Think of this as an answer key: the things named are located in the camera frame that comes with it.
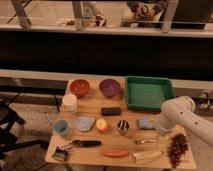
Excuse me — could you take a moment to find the silver metal fork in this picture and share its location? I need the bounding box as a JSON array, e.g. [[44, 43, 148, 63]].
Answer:
[[134, 139, 157, 145]]

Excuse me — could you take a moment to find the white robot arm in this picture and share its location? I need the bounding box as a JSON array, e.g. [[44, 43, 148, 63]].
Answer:
[[155, 96, 213, 147]]

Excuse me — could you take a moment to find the purple bowl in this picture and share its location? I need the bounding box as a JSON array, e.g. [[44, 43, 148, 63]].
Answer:
[[99, 79, 121, 98]]

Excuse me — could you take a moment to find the red bowl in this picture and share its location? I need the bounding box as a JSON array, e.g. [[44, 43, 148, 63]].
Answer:
[[70, 79, 90, 98]]

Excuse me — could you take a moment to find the dark red grapes bunch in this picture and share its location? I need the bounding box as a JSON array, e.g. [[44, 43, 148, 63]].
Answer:
[[168, 133, 188, 168]]

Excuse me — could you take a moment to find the blue sponge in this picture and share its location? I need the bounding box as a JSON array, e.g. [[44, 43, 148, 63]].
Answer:
[[138, 118, 154, 130]]

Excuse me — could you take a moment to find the yellow corn cob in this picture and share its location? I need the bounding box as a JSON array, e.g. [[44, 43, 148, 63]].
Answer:
[[133, 150, 163, 164]]

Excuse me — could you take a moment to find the silver metal cup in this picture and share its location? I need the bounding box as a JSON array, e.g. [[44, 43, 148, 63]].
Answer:
[[117, 120, 129, 136]]

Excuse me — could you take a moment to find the orange carrot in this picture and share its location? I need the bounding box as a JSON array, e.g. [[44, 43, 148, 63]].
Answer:
[[101, 149, 129, 158]]

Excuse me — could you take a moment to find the green plastic tray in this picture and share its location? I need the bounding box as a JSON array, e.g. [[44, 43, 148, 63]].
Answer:
[[125, 76, 176, 112]]

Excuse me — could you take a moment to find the orange yellow fruit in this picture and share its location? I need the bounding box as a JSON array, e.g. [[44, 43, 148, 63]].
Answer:
[[95, 119, 109, 133]]

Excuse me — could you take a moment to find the black rectangular block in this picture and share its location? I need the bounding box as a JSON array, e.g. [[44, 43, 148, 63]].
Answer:
[[101, 107, 121, 116]]

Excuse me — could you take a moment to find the wooden table board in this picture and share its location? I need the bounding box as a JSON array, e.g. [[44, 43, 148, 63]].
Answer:
[[44, 78, 198, 171]]

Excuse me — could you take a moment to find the blue crumpled cloth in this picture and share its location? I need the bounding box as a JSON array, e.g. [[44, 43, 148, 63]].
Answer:
[[72, 116, 96, 132]]

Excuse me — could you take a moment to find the white cup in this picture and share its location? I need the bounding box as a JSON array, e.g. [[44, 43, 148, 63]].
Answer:
[[62, 93, 77, 112]]

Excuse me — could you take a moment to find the light blue cup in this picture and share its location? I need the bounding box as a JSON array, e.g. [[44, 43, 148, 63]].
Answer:
[[53, 120, 69, 136]]

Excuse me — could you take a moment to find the person in background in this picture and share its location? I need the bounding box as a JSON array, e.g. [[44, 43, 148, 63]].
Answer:
[[120, 0, 168, 27]]

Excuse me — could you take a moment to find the black chair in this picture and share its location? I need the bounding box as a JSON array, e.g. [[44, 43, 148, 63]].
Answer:
[[0, 93, 50, 159]]

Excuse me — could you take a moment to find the black handled peeler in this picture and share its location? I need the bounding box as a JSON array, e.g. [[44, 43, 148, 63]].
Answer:
[[52, 140, 102, 162]]

